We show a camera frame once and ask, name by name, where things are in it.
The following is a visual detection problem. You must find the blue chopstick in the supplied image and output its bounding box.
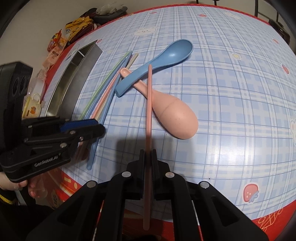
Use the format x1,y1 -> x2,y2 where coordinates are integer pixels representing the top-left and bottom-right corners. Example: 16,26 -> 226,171
86,52 -> 134,171
81,51 -> 132,120

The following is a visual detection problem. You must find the pink chopstick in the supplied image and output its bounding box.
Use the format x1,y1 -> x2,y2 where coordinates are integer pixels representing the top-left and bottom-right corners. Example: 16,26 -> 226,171
143,64 -> 152,230
74,70 -> 120,161

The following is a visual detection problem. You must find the person's hand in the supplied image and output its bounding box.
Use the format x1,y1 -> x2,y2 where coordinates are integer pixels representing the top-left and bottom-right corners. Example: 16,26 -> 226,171
0,172 -> 48,199

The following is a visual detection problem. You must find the stainless steel utensil tray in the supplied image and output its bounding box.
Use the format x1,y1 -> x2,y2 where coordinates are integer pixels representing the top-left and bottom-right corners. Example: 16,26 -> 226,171
45,41 -> 102,119

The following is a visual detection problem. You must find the light green chopstick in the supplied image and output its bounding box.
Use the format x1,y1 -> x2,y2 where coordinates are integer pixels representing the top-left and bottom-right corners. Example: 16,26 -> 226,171
79,51 -> 132,120

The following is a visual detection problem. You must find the cream floral mug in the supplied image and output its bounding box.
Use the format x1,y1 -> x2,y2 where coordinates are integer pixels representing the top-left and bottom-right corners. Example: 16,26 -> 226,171
22,93 -> 42,119

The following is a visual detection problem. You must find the orange snack bag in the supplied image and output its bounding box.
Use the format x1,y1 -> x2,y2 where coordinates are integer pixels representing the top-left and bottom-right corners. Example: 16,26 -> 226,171
47,30 -> 67,52

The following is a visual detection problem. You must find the pink spoon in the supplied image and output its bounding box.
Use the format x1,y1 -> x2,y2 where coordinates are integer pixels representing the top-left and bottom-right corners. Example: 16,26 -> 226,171
133,80 -> 198,140

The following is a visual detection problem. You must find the tan chopstick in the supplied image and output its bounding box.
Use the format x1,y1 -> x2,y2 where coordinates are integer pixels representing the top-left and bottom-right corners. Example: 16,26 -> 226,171
95,53 -> 138,123

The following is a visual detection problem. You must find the blue plaid tablecloth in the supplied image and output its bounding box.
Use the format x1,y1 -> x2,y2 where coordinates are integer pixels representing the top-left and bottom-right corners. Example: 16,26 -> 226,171
44,4 -> 295,240

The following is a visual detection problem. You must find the blue spoon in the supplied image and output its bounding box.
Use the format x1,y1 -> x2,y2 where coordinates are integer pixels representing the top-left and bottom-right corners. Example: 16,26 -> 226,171
115,39 -> 193,97

